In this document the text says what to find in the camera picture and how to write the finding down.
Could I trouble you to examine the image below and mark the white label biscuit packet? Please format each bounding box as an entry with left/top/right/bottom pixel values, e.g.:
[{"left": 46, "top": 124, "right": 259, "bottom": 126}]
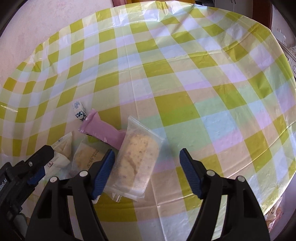
[{"left": 45, "top": 132, "right": 73, "bottom": 176}]

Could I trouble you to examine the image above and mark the dated clear biscuit packet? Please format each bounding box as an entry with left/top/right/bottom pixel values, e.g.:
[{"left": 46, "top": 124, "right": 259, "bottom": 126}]
[{"left": 71, "top": 142, "right": 104, "bottom": 172}]

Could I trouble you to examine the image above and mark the clear cookie packet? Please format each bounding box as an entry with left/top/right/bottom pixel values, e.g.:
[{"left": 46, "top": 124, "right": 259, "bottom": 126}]
[{"left": 104, "top": 116, "right": 164, "bottom": 202}]

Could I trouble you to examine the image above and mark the pink snack packet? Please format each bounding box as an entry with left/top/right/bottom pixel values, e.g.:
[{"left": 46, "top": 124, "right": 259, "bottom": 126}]
[{"left": 79, "top": 109, "right": 126, "bottom": 150}]

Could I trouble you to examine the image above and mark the small white blue candy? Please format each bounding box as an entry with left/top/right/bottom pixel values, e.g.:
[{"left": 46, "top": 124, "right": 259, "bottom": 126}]
[{"left": 73, "top": 101, "right": 87, "bottom": 121}]

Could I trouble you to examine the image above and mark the green checkered tablecloth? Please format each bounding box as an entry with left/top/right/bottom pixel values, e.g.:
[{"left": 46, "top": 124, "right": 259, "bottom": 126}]
[{"left": 1, "top": 1, "right": 295, "bottom": 240}]

